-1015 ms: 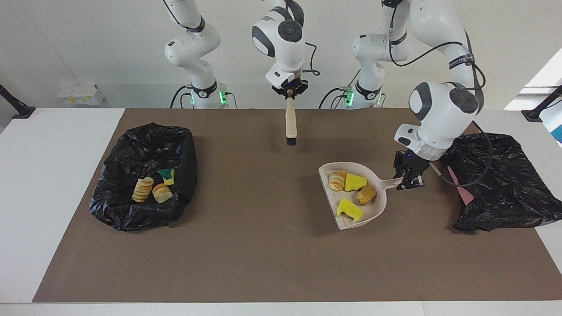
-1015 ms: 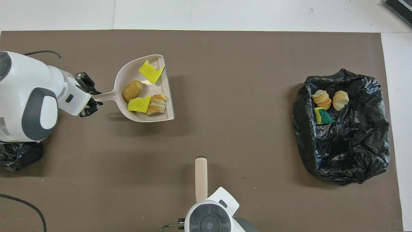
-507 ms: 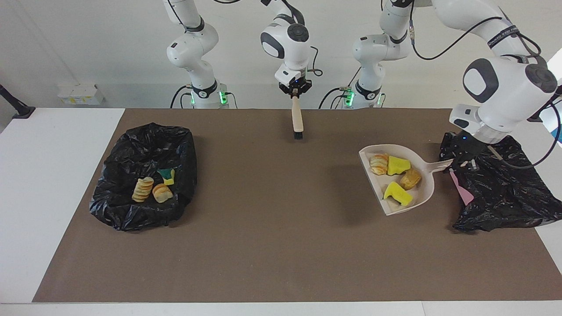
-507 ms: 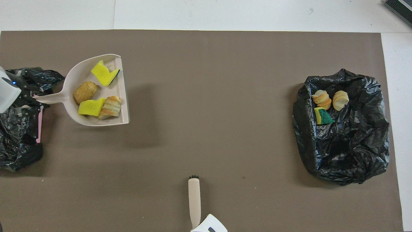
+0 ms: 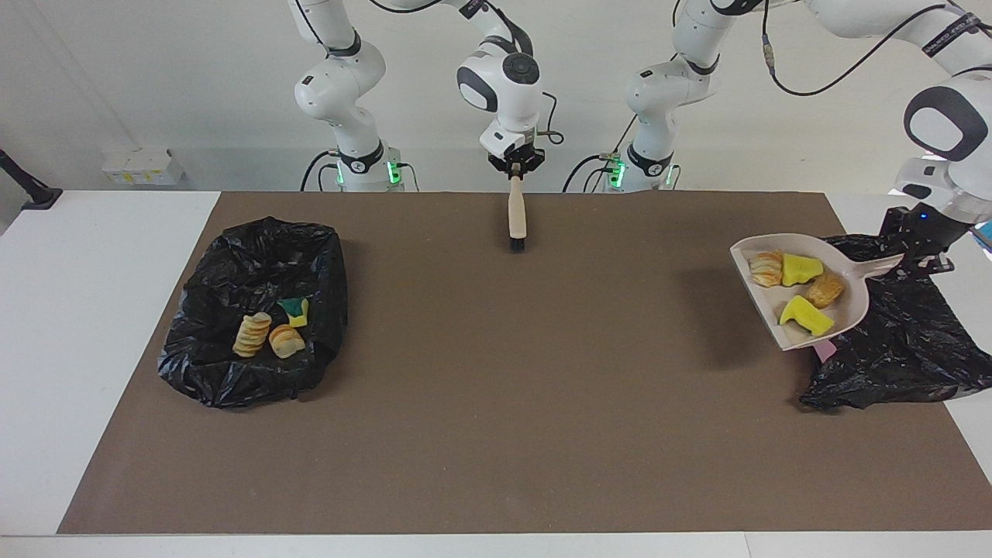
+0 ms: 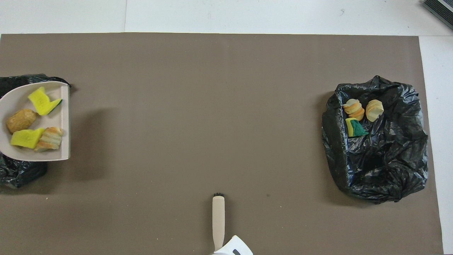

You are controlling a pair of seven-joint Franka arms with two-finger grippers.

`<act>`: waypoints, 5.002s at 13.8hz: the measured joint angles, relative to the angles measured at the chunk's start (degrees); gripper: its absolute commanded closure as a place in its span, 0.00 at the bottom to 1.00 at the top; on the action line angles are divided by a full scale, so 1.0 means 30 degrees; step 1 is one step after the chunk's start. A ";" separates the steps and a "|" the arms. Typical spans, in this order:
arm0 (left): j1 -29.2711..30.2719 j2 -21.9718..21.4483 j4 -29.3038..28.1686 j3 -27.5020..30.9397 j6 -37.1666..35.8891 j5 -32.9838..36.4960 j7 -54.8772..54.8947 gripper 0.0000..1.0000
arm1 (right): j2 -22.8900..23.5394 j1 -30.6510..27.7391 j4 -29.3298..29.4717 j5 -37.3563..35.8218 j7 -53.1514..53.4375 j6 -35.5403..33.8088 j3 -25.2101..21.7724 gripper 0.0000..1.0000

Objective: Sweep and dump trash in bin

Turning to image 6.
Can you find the beige brush black bristles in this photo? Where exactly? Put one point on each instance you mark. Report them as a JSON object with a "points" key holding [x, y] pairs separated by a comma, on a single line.
{"points": [[218, 219]]}

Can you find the striped toy croissant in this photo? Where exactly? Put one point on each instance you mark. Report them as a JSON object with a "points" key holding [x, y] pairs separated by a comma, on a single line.
{"points": [[354, 108], [374, 109], [49, 139]]}

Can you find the yellow green sponge piece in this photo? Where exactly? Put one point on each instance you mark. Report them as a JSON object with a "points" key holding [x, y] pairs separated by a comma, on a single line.
{"points": [[355, 128], [26, 138], [42, 101]]}

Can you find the beige plastic dustpan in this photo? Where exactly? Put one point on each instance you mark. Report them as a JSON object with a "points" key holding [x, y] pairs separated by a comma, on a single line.
{"points": [[56, 117]]}

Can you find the brown toy bread roll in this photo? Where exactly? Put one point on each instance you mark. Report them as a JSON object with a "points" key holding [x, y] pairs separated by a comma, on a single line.
{"points": [[21, 120]]}

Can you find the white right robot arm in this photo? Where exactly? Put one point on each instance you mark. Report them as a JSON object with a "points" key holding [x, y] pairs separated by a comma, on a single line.
{"points": [[233, 245]]}

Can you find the black trash bag bin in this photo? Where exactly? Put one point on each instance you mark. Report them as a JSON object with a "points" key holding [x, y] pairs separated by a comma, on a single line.
{"points": [[389, 166], [21, 173]]}

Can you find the brown table mat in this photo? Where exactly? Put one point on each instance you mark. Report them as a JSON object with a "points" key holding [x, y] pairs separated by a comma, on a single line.
{"points": [[226, 106]]}

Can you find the dark ribbed box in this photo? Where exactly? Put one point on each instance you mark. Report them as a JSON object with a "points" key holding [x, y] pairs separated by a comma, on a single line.
{"points": [[440, 10]]}

